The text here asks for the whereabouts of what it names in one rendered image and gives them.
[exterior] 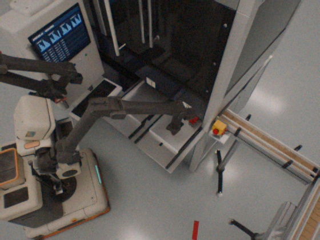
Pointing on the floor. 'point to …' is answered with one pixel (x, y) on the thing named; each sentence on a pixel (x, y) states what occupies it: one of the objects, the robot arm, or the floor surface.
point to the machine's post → (226, 70)
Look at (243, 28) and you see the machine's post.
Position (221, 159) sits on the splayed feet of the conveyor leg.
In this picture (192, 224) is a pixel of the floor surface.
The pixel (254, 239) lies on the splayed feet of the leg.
